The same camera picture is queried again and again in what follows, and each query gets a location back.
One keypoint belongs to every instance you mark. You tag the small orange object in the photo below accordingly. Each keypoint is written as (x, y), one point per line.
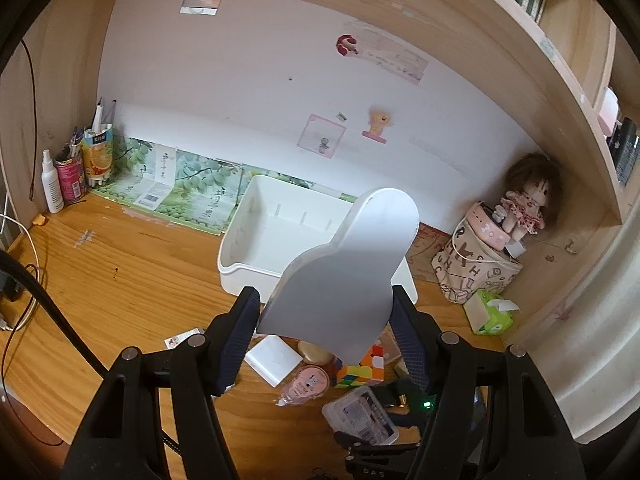
(38, 219)

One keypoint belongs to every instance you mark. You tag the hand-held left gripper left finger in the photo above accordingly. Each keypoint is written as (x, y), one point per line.
(239, 340)

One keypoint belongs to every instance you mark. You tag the black box on shelf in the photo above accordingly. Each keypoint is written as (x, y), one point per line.
(625, 152)

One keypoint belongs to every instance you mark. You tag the beige round zip case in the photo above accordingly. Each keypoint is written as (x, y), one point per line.
(316, 354)

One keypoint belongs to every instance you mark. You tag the round pink lidded container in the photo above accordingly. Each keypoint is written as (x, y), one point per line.
(305, 384)

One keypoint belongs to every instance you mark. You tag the yellow bear wall sticker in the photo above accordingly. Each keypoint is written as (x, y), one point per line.
(379, 125)

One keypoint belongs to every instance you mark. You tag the white pen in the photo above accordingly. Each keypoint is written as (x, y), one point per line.
(97, 115)

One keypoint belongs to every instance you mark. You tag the wooden shelf unit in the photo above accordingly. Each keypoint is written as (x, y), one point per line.
(500, 60)

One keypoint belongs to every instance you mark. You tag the brown haired doll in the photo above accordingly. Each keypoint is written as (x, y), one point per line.
(530, 195)

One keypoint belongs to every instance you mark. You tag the white power bank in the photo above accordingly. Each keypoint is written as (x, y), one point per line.
(272, 360)

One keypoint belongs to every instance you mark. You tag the white printed paper box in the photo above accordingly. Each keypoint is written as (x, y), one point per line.
(155, 180)

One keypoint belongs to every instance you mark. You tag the colourful puzzle cube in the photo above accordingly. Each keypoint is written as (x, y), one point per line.
(357, 372)

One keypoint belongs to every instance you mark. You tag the white spray bottle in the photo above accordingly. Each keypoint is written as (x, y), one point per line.
(51, 185)

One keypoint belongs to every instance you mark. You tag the pink can pen holder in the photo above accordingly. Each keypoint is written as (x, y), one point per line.
(70, 177)

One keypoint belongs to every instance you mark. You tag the white plastic storage bin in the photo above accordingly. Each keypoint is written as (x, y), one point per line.
(270, 240)

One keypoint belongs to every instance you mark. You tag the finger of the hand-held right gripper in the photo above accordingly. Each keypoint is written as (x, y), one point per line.
(370, 447)

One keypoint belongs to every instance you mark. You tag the letter printed canvas bag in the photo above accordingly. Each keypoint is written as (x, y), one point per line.
(467, 270)

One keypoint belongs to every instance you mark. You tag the black power adapter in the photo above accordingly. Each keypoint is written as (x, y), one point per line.
(10, 287)

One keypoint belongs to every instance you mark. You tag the red sticker wall note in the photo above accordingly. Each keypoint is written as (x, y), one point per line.
(385, 50)

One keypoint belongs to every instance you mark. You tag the white plastic board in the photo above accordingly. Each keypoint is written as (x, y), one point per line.
(350, 270)

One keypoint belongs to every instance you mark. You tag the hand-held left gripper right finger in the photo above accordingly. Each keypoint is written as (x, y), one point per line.
(411, 347)

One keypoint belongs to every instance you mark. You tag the green tissue pack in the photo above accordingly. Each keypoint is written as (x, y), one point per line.
(487, 315)

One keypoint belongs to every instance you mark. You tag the pink square wall note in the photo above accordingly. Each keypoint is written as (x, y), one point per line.
(322, 136)

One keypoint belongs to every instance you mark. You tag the pink box on shelf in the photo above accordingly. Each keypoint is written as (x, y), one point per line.
(609, 110)

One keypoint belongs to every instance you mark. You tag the clear labelled plastic box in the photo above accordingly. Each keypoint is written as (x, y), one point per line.
(357, 412)

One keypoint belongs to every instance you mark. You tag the small sticker card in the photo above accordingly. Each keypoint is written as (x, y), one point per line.
(182, 339)

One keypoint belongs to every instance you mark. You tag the pink round pouch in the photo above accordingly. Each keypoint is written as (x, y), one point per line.
(482, 227)

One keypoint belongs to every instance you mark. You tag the cardboard with red drawing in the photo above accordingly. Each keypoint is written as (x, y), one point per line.
(425, 255)

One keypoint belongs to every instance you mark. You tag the green leaf printed board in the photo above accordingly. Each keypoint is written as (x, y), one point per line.
(200, 190)

